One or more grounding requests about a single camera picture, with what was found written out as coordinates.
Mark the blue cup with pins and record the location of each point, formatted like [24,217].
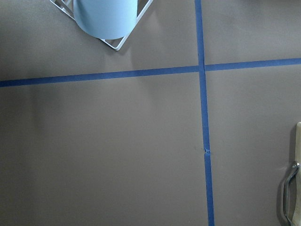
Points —
[106,19]

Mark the white cup rack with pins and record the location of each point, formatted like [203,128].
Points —
[66,7]

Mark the bamboo cutting board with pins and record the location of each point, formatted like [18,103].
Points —
[292,182]

